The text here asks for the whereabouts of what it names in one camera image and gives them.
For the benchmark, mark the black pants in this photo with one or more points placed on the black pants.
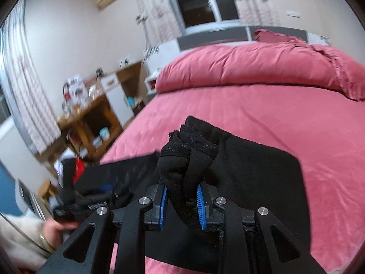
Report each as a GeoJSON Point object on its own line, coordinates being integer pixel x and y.
{"type": "Point", "coordinates": [256, 177]}

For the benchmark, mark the long patterned side curtain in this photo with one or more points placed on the long patterned side curtain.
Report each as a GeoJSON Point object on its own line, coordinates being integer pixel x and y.
{"type": "Point", "coordinates": [25, 85]}

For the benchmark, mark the light blue round container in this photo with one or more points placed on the light blue round container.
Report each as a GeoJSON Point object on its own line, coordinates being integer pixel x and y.
{"type": "Point", "coordinates": [104, 133]}

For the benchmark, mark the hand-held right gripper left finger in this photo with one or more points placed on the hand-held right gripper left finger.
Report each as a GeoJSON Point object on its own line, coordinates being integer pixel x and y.
{"type": "Point", "coordinates": [163, 208]}

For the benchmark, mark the dark pink ruffled pillow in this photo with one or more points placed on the dark pink ruffled pillow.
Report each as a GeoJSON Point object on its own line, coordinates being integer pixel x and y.
{"type": "Point", "coordinates": [273, 36]}

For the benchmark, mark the patterned white curtain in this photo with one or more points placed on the patterned white curtain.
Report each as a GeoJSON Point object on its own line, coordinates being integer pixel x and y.
{"type": "Point", "coordinates": [159, 8]}
{"type": "Point", "coordinates": [256, 0]}

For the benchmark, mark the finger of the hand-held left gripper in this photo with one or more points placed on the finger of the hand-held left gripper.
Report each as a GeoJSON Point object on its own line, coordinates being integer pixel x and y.
{"type": "Point", "coordinates": [119, 197]}

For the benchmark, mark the teal bowl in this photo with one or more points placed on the teal bowl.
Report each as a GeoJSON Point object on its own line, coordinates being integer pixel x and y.
{"type": "Point", "coordinates": [131, 102]}

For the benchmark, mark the wooden desk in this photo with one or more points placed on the wooden desk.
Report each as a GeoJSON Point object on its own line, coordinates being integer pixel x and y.
{"type": "Point", "coordinates": [82, 114]}

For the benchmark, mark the wooden cabinet with white door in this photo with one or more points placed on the wooden cabinet with white door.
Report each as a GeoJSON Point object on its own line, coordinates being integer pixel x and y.
{"type": "Point", "coordinates": [119, 102]}

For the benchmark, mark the white wall socket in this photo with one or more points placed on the white wall socket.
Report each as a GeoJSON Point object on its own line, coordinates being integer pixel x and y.
{"type": "Point", "coordinates": [293, 13]}

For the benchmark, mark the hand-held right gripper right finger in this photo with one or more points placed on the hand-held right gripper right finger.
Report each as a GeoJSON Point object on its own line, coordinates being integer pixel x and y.
{"type": "Point", "coordinates": [200, 208]}

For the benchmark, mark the pink duvet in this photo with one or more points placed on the pink duvet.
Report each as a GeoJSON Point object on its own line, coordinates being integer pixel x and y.
{"type": "Point", "coordinates": [256, 65]}

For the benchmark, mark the white nightstand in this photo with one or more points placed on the white nightstand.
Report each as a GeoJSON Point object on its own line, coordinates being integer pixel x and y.
{"type": "Point", "coordinates": [152, 82]}

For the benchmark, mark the person's left hand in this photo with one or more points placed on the person's left hand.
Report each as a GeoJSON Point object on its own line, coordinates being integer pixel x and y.
{"type": "Point", "coordinates": [55, 232]}

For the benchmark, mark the leaf print headboard panel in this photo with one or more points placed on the leaf print headboard panel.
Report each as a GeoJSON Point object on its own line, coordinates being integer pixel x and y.
{"type": "Point", "coordinates": [319, 38]}
{"type": "Point", "coordinates": [162, 54]}

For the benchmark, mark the window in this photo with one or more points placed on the window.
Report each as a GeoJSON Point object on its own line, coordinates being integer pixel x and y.
{"type": "Point", "coordinates": [196, 2]}

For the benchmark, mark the person's left forearm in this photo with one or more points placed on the person's left forearm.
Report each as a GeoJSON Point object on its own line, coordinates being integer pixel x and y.
{"type": "Point", "coordinates": [20, 234]}

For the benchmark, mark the red bag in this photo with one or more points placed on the red bag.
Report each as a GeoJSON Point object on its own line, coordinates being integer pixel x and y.
{"type": "Point", "coordinates": [79, 168]}

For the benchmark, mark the grey headboard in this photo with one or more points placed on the grey headboard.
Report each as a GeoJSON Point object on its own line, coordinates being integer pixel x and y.
{"type": "Point", "coordinates": [214, 35]}

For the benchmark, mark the pink bed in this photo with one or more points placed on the pink bed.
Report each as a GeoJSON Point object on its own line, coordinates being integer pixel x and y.
{"type": "Point", "coordinates": [313, 137]}

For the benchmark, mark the printed cardboard box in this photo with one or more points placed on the printed cardboard box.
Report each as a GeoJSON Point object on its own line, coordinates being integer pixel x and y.
{"type": "Point", "coordinates": [75, 91]}

